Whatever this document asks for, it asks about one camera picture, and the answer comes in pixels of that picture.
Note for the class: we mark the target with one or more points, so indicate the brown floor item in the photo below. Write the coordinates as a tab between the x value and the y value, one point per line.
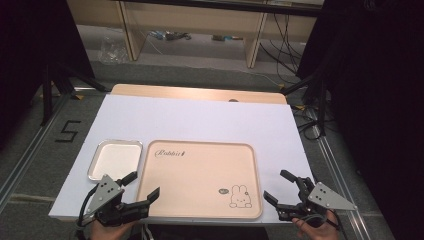
226	37

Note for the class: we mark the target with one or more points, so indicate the clear plastic bag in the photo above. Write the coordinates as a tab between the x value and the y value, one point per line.
112	50

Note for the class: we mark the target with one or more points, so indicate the aluminium floor rail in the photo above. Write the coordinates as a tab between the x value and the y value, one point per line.
340	173
30	150

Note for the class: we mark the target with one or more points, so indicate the black curtain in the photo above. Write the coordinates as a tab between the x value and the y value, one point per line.
30	50
376	100

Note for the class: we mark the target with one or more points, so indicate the blue and grey floor clutter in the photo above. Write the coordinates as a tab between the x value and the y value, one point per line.
170	35

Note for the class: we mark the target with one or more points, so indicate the small metal tray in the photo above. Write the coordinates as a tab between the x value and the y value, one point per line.
116	160

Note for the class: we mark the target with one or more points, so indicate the white board sheet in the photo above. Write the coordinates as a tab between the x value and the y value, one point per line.
200	123

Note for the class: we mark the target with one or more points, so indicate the black tripod stand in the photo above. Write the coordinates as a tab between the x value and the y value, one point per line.
50	90
318	100

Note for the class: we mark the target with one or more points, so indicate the person's left hand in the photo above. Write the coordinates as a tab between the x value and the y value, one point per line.
108	231

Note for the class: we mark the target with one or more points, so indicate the light wooden desk frame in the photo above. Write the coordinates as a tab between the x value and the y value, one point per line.
200	20

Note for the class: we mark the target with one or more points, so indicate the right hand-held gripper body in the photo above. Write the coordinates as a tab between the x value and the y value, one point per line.
320	198

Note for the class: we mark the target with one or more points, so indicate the person's right hand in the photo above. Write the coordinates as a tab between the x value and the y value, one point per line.
313	233

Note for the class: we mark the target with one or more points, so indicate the beige tray with rabbit print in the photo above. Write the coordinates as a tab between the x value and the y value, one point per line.
196	180

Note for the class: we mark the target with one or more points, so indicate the black tape floor mark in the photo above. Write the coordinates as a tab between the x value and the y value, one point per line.
68	131

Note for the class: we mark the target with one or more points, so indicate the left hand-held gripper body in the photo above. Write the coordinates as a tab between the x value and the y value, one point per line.
106	193

